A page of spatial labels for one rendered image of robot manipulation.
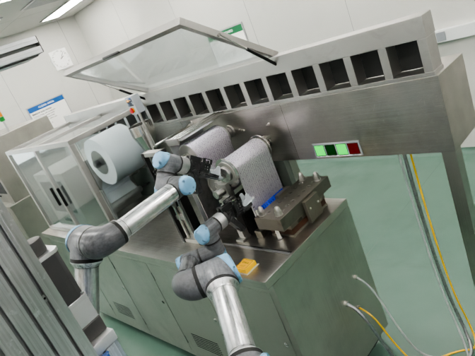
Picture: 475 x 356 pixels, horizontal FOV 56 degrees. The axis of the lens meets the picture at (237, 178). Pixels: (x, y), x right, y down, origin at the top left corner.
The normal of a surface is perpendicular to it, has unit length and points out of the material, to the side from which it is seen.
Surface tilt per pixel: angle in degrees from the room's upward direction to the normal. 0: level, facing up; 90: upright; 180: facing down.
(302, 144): 90
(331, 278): 90
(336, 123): 90
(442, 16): 90
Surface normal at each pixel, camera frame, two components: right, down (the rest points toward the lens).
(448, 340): -0.36, -0.87
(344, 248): 0.68, -0.01
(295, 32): -0.64, 0.49
